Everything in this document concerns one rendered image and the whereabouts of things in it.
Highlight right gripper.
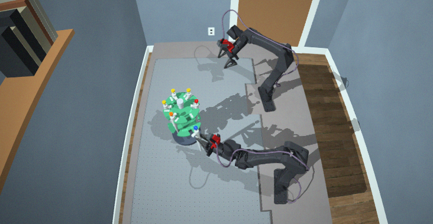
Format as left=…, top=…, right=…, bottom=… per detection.
left=218, top=39, right=242, bottom=69

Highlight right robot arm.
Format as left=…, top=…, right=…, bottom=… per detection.
left=227, top=25, right=293, bottom=112

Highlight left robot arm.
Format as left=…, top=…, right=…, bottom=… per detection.
left=222, top=139, right=309, bottom=204

